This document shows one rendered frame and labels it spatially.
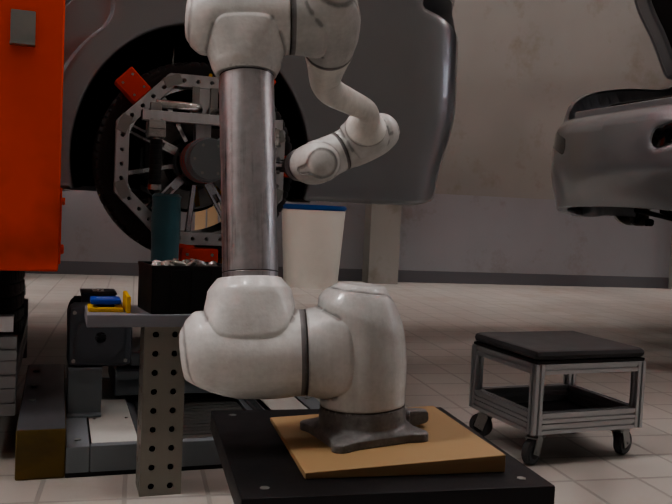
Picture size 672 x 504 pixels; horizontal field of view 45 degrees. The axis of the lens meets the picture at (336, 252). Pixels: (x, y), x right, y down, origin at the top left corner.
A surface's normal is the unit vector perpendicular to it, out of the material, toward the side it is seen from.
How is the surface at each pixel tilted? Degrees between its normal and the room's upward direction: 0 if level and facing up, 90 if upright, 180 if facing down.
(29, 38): 90
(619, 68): 90
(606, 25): 90
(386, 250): 90
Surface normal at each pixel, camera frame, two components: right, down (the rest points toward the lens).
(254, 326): 0.10, -0.19
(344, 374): 0.02, 0.13
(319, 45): 0.22, 0.90
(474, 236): 0.24, 0.07
